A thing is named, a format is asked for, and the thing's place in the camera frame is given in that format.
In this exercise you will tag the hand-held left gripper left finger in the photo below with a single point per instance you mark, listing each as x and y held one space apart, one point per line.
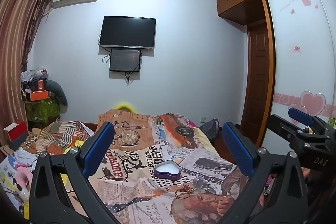
98 145

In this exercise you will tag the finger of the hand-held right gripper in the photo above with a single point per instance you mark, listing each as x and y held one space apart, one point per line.
282 129
300 116

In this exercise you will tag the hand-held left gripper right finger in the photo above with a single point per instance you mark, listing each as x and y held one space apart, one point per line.
237 150

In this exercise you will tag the purple heart-shaped tin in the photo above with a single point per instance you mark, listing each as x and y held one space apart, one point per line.
167 170

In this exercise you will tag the dark bag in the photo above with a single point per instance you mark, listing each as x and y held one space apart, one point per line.
208 128

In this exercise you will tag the striped bedding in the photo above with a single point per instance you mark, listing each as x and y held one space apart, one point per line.
55 134

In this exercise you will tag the yellow round object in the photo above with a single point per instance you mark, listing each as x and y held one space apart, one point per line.
124 106

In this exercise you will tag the newspaper print blanket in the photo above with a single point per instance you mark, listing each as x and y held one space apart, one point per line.
147 150

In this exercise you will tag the brown wooden door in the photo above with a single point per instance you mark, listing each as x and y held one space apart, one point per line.
258 74

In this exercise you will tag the green patterned cloth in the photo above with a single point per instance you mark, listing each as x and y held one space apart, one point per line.
43 109

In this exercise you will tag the orange box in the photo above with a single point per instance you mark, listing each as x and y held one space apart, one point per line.
38 95

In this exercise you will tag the small red box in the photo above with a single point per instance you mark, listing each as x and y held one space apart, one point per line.
40 85

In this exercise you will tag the red and white box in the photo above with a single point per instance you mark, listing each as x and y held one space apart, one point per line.
15 130

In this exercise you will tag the brown striped curtain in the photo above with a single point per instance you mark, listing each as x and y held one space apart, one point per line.
15 43

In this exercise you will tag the white wall sticker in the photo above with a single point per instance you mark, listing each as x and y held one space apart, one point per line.
295 50

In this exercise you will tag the small black wall monitor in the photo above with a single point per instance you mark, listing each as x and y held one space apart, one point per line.
125 60

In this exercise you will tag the black wall television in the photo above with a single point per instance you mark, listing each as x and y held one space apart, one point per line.
127 32

